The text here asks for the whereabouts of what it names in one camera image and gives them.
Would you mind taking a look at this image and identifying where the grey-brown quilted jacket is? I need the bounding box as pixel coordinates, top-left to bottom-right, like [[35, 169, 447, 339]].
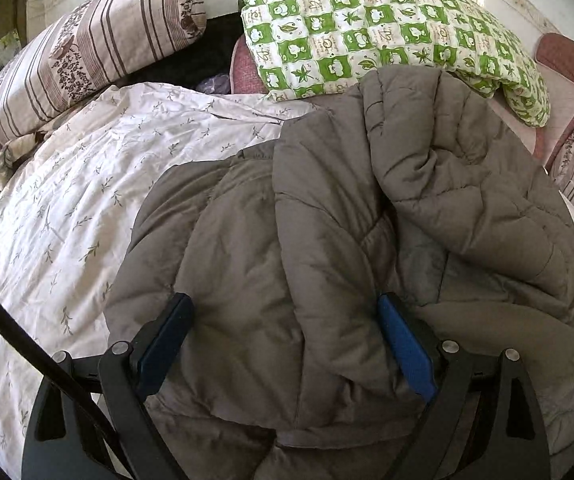
[[102, 65, 574, 480]]

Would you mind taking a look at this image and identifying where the black cloth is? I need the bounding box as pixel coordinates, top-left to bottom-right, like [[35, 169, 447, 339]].
[[112, 14, 248, 96]]

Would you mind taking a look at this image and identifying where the black cable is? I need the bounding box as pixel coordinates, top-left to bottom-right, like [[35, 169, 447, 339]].
[[0, 260, 128, 468]]

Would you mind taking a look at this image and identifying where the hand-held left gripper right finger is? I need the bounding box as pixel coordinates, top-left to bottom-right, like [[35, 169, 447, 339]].
[[377, 292, 552, 480]]

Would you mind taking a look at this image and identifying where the green white checkered pillow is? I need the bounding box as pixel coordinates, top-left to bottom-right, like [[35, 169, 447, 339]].
[[237, 0, 552, 128]]

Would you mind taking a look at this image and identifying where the floral cloth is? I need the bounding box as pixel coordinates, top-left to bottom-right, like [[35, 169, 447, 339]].
[[0, 127, 65, 191]]

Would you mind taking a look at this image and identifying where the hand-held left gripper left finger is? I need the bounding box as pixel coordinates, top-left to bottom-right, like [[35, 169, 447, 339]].
[[21, 291, 195, 480]]

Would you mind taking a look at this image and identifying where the purple cloth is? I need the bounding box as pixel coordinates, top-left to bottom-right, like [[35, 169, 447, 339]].
[[196, 74, 232, 96]]

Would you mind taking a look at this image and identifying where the white leaf-print bed sheet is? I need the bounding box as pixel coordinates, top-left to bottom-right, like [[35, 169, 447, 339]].
[[0, 82, 574, 480]]

